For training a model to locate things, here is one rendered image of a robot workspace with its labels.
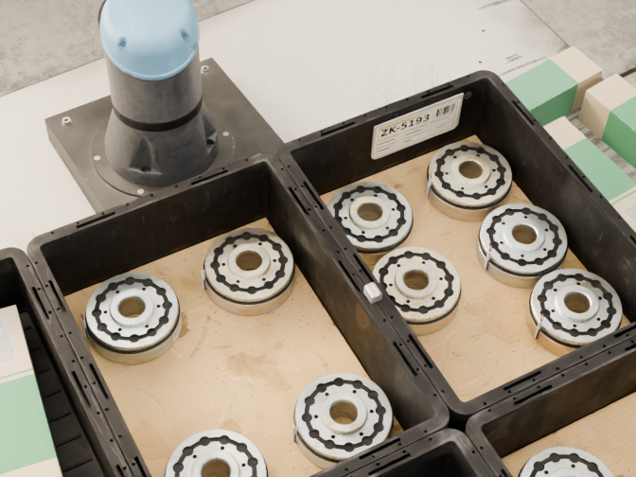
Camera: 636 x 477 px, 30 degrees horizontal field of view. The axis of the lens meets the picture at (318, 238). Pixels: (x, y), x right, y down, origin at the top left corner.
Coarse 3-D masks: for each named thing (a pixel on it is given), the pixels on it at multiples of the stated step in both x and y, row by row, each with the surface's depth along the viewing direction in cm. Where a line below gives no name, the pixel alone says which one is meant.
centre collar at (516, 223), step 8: (512, 224) 138; (520, 224) 138; (528, 224) 138; (536, 224) 138; (504, 232) 137; (536, 232) 138; (544, 232) 138; (504, 240) 137; (512, 240) 137; (536, 240) 137; (544, 240) 137; (512, 248) 137; (520, 248) 136; (528, 248) 136; (536, 248) 136
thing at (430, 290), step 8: (408, 264) 134; (416, 264) 134; (424, 264) 134; (400, 272) 134; (408, 272) 134; (416, 272) 134; (424, 272) 134; (432, 272) 134; (400, 280) 133; (432, 280) 133; (400, 288) 132; (408, 288) 132; (432, 288) 132; (408, 296) 132; (416, 296) 132; (424, 296) 132
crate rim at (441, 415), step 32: (256, 160) 135; (160, 192) 132; (288, 192) 132; (96, 224) 129; (320, 224) 129; (32, 256) 126; (352, 288) 124; (64, 320) 121; (384, 320) 122; (96, 384) 116; (416, 384) 117; (448, 416) 115; (128, 448) 112
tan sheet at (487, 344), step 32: (416, 160) 149; (416, 192) 146; (512, 192) 146; (416, 224) 143; (448, 224) 143; (480, 224) 143; (448, 256) 140; (416, 288) 137; (480, 288) 137; (512, 288) 137; (480, 320) 134; (512, 320) 134; (448, 352) 132; (480, 352) 132; (512, 352) 132; (544, 352) 132; (480, 384) 129
